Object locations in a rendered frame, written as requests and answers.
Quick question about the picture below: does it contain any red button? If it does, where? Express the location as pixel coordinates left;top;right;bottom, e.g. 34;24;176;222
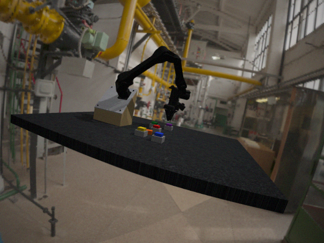
151;125;161;133

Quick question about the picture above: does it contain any purple button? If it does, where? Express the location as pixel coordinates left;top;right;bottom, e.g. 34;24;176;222
164;124;173;131

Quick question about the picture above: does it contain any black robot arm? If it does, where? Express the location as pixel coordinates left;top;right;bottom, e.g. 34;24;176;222
115;46;191;100

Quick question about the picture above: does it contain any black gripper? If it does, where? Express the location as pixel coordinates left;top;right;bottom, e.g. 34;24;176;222
164;96;179;121

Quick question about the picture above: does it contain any yellow button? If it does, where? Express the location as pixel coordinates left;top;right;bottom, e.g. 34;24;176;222
134;127;148;138

